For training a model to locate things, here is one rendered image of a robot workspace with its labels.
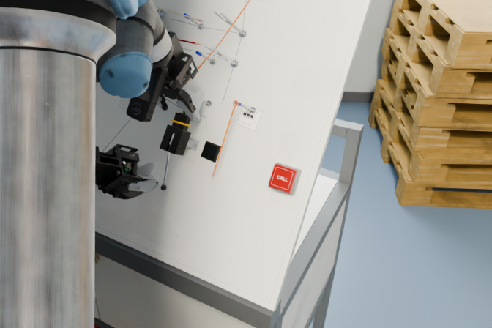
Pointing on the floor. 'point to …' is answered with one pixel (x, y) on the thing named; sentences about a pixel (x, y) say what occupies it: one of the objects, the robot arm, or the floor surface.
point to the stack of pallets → (438, 91)
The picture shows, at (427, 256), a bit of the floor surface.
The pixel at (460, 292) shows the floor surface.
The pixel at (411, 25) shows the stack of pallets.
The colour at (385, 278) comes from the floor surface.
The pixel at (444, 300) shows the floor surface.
